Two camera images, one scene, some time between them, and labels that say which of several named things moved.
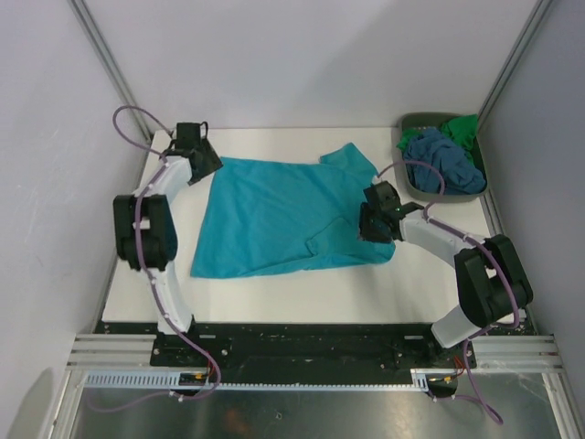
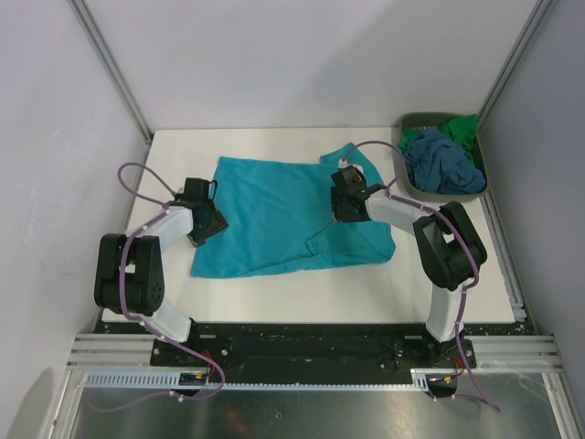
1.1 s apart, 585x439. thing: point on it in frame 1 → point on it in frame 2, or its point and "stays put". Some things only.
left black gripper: (212, 159) → (211, 210)
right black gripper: (365, 214) → (336, 208)
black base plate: (310, 352) stays put
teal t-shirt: (255, 217) stays put
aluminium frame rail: (104, 351) stays put
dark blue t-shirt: (459, 173) stays put
